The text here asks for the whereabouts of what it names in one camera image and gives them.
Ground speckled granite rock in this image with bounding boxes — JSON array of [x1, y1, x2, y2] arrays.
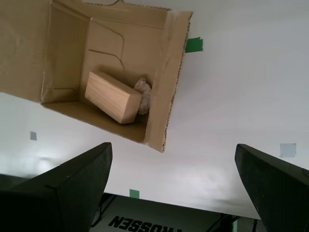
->
[[134, 77, 153, 116]]

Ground light wooden block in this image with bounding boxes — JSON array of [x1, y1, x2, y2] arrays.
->
[[84, 71, 143, 125]]

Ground green tape strip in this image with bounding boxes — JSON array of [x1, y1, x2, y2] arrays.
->
[[185, 37, 204, 53]]

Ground white lettered robot base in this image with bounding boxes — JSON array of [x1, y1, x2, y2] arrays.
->
[[90, 193, 264, 232]]

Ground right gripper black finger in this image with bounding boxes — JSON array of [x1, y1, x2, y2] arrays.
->
[[0, 142, 113, 232], [235, 144, 309, 232]]

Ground brown cardboard box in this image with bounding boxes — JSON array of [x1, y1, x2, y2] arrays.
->
[[0, 0, 194, 153]]

